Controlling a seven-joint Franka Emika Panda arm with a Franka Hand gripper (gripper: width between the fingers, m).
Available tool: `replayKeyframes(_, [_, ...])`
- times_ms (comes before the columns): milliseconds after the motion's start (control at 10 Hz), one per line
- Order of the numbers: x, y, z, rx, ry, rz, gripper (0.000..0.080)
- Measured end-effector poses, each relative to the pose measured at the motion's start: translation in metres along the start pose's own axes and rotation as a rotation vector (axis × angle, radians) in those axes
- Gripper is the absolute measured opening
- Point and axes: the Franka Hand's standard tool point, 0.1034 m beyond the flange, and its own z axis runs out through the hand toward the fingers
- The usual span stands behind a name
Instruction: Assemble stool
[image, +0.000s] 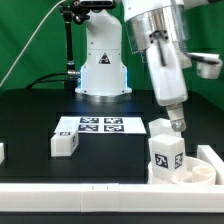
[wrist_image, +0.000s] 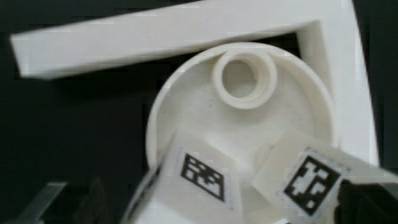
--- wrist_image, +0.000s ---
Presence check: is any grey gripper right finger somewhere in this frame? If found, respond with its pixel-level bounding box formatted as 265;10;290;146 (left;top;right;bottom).
334;181;398;224

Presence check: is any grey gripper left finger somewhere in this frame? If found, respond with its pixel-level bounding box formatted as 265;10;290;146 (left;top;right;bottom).
11;182;68;224

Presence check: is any white stool leg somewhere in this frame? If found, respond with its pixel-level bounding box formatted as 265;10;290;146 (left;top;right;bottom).
121;129;254;224
252;131;398;224

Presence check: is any white round stool seat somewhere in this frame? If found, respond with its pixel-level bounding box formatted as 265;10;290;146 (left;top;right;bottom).
144;41;339;174

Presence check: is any white front rail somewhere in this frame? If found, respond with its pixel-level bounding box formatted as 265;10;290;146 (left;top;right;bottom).
9;0;325;80

